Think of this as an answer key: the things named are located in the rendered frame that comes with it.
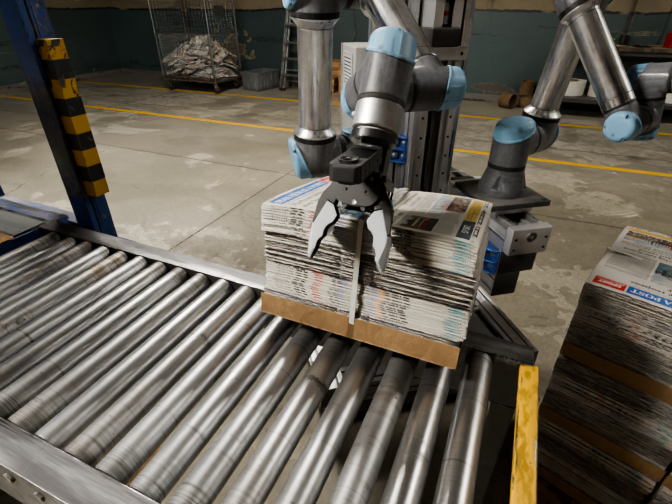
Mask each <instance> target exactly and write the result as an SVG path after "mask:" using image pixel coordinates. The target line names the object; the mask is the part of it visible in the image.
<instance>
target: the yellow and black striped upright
mask: <svg viewBox="0 0 672 504"><path fill-rule="evenodd" d="M35 43H36V46H37V49H38V52H39V55H40V57H41V59H42V63H43V66H44V69H45V72H46V75H47V78H48V81H49V84H50V87H51V90H52V93H53V96H54V99H55V102H56V105H57V108H58V111H59V114H60V117H61V120H62V123H63V126H64V128H65V131H66V134H67V137H68V140H69V143H70V146H71V149H72V152H73V155H74V158H75V161H76V164H77V167H78V170H79V173H80V176H81V179H82V182H83V185H84V188H85V191H86V194H87V195H90V196H95V197H98V196H100V195H103V194H105V193H107V192H109V188H108V185H107V181H106V178H105V174H104V171H103V167H102V164H101V161H100V157H99V154H98V151H97V148H96V144H95V141H94V138H93V135H92V131H91V128H90V125H89V121H88V118H87V115H86V112H85V108H84V105H83V102H82V98H81V95H80V92H79V89H78V85H77V82H76V79H75V76H74V72H73V69H72V66H71V62H70V59H69V57H68V54H67V50H66V47H65V44H64V41H63V39H62V38H42V39H35Z"/></svg>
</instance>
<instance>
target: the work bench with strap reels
mask: <svg viewBox="0 0 672 504"><path fill-rule="evenodd" d="M648 46H654V47H649V48H647V47H644V48H640V47H635V46H630V45H618V44H617V48H616V49H617V51H618V54H619V56H634V57H661V58H672V32H669V33H668V34H667V35H666V39H665V42H664V44H663V45H648ZM586 82H587V80H583V79H577V78H571V80H570V83H569V85H568V88H567V90H566V93H565V95H564V97H563V100H562V102H571V103H585V104H598V101H597V99H596V96H595V94H594V91H593V89H592V86H591V84H590V86H589V90H588V92H584V89H585V86H586ZM598 105H599V104H598ZM664 109H667V110H672V93H669V94H667V95H666V100H665V105H664Z"/></svg>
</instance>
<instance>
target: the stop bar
mask: <svg viewBox="0 0 672 504"><path fill-rule="evenodd" d="M539 401H540V396H539V367H537V366H534V365H530V364H527V363H521V364H520V367H519V376H518V390H517V404H516V418H515V432H514V446H513V461H512V475H511V489H510V503H509V504H537V468H538V405H539Z"/></svg>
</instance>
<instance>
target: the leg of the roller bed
mask: <svg viewBox="0 0 672 504"><path fill-rule="evenodd" d="M514 411H515V408H514V407H511V406H508V405H504V404H501V403H498V402H495V401H492V400H489V399H488V404H487V411H486V418H485V425H484V432H483V438H482V445H481V452H480V459H479V466H478V473H477V480H476V487H475V494H474V501H473V504H483V501H484V499H485V496H486V493H487V490H488V487H489V484H490V481H491V478H492V475H493V472H494V469H495V466H496V464H497V461H498V458H499V455H500V452H501V449H502V446H503V443H504V440H505V437H506V434H507V431H508V429H509V426H510V423H511V420H512V417H513V414H514Z"/></svg>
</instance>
